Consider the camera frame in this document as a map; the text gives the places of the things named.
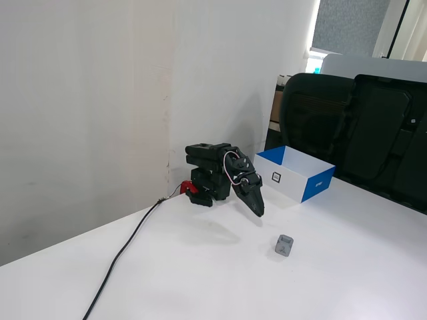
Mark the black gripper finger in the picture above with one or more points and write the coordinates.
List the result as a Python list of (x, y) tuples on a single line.
[(247, 202), (259, 202)]

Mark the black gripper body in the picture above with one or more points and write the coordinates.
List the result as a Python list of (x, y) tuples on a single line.
[(251, 196)]

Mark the blue and white box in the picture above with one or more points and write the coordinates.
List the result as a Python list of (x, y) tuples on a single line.
[(300, 175)]

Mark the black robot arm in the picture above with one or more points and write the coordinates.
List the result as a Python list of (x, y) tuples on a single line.
[(207, 156)]

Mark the black plastic case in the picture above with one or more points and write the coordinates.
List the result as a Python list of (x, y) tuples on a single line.
[(383, 133)]

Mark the brown cardboard box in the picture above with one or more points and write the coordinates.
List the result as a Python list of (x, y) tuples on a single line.
[(277, 106)]

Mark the black mesh office chair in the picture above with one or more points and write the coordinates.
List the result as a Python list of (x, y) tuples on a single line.
[(313, 113)]

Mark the black table clamp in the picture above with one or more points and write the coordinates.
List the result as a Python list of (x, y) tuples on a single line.
[(201, 200)]

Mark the gray hollow block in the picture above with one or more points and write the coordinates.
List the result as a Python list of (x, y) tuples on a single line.
[(284, 246)]

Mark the gray window blind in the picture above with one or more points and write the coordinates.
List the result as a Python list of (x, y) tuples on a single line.
[(350, 23)]

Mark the white panel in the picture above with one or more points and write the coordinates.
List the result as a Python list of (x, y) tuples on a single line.
[(367, 66)]

